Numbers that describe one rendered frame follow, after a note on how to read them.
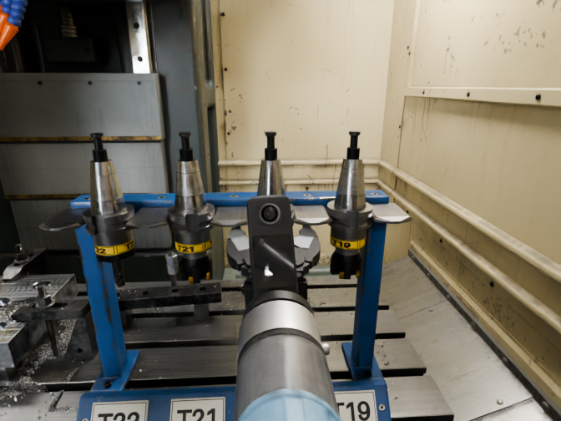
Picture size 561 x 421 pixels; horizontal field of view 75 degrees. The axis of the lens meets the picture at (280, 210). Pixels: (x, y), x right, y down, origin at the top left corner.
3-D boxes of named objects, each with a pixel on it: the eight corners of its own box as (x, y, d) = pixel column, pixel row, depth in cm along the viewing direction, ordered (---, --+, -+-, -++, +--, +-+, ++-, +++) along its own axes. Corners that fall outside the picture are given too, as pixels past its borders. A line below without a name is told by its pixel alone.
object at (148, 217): (164, 230, 47) (164, 224, 47) (123, 230, 47) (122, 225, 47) (176, 212, 54) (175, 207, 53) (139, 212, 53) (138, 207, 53)
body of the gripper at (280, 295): (245, 300, 48) (241, 372, 37) (242, 240, 45) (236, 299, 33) (303, 297, 48) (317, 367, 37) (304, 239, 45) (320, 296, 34)
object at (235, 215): (250, 228, 48) (250, 222, 47) (209, 229, 47) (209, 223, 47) (251, 210, 54) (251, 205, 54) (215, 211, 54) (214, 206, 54)
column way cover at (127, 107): (173, 249, 114) (154, 73, 97) (15, 253, 111) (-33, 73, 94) (176, 243, 118) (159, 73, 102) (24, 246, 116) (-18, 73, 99)
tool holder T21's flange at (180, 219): (214, 216, 54) (212, 200, 54) (217, 231, 49) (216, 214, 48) (169, 220, 53) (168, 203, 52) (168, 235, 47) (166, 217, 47)
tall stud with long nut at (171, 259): (180, 305, 85) (175, 254, 81) (169, 305, 85) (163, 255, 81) (183, 298, 88) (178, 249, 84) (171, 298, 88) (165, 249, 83)
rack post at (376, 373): (384, 383, 63) (403, 221, 53) (353, 385, 62) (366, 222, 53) (367, 344, 72) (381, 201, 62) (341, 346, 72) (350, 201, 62)
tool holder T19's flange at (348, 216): (367, 215, 55) (368, 200, 54) (375, 230, 49) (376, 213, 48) (325, 215, 55) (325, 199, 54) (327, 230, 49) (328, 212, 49)
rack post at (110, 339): (123, 395, 60) (93, 228, 51) (89, 397, 60) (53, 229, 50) (141, 353, 70) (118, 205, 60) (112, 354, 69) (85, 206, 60)
